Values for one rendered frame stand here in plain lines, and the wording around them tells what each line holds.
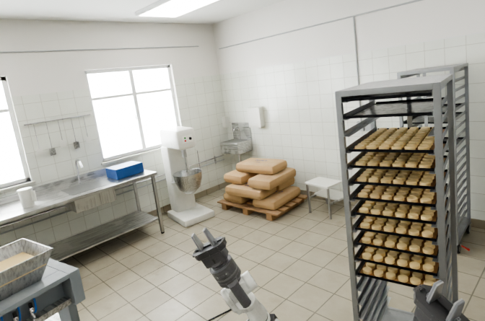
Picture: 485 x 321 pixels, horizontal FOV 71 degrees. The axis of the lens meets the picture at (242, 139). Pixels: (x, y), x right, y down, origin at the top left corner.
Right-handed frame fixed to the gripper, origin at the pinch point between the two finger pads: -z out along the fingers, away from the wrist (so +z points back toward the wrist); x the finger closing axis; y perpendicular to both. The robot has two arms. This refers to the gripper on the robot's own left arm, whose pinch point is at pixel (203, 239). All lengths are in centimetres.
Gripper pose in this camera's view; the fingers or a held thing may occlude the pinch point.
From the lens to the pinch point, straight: 120.3
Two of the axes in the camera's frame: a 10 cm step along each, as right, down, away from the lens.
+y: -0.9, 3.1, -9.5
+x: 8.6, -4.6, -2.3
